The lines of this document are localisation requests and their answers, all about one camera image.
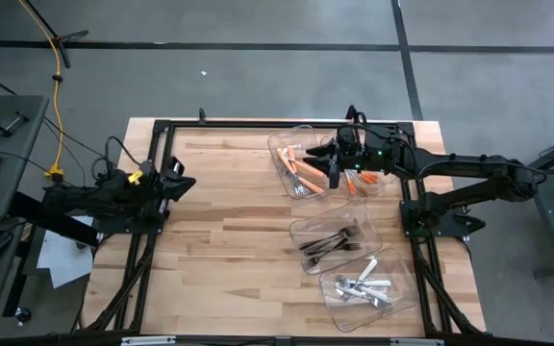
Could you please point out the black tripod stand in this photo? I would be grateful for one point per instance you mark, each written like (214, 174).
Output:
(72, 35)

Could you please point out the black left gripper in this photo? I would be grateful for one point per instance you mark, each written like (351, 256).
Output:
(161, 187)

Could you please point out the orange cutlery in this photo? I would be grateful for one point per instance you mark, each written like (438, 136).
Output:
(369, 178)

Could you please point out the black frame hook bracket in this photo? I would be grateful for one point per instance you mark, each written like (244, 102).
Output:
(352, 114)
(202, 115)

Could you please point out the silver metal bracket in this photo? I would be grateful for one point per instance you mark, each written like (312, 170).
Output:
(147, 341)
(416, 342)

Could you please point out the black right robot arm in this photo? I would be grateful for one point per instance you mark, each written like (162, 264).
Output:
(474, 168)

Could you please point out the white paper sheet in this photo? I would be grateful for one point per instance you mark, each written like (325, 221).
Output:
(60, 262)

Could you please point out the black desk leg beam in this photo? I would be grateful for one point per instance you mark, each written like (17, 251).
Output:
(51, 218)

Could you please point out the grey office desk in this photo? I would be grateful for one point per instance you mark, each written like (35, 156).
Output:
(22, 144)

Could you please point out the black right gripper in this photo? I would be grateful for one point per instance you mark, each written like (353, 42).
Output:
(363, 151)

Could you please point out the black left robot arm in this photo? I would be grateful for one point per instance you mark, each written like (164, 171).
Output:
(94, 197)

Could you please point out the yellow tape tag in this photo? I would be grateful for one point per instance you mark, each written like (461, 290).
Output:
(135, 177)

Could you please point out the clear plastic bin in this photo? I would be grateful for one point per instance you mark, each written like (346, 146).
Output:
(387, 185)
(402, 307)
(368, 250)
(274, 139)

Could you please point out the black aluminium table frame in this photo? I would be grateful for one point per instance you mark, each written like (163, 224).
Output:
(258, 124)

